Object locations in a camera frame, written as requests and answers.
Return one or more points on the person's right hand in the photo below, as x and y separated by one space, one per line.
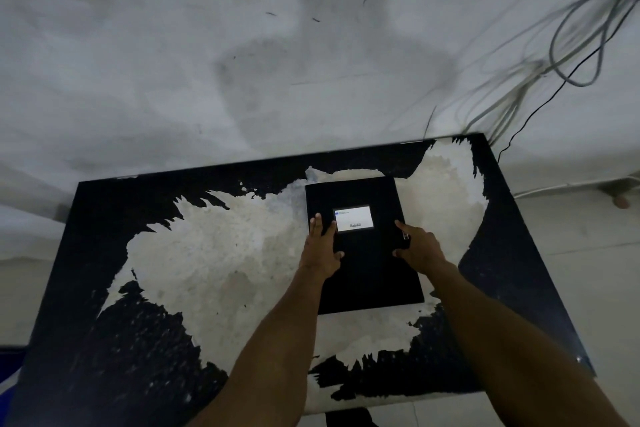
422 250

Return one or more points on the white wall conduit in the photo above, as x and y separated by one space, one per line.
575 186

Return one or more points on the person's left thumb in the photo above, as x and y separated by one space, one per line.
339 256

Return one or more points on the person's right thumb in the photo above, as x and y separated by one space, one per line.
399 253

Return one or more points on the person's left forearm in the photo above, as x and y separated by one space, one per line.
280 346

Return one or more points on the black folder with white label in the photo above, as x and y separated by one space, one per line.
367 271

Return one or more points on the person's left hand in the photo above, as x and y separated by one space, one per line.
320 255

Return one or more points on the person's right forearm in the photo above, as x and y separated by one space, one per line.
505 346

